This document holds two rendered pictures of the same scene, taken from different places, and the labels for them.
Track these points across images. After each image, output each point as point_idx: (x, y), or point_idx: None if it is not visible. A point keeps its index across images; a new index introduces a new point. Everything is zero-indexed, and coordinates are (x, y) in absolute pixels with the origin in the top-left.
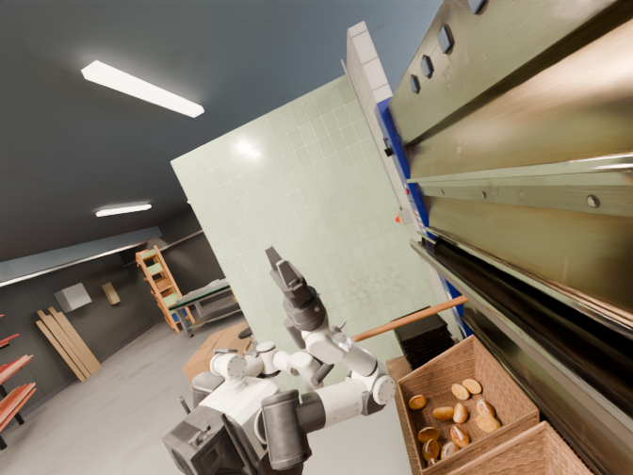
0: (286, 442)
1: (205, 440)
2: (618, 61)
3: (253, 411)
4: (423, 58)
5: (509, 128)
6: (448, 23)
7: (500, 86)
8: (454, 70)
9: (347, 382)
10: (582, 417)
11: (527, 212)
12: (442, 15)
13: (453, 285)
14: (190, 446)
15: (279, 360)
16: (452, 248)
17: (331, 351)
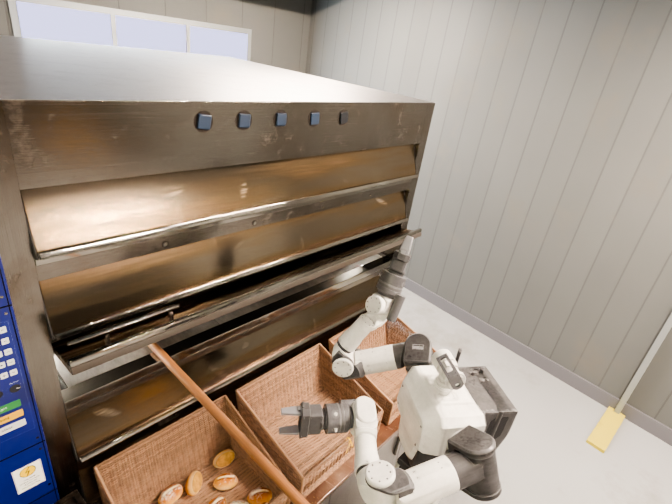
0: None
1: (474, 369)
2: (337, 164)
3: None
4: (248, 114)
5: (298, 179)
6: (288, 113)
7: None
8: (276, 138)
9: (364, 353)
10: (265, 342)
11: (275, 226)
12: (285, 106)
13: (259, 299)
14: (486, 375)
15: (376, 453)
16: (145, 320)
17: None
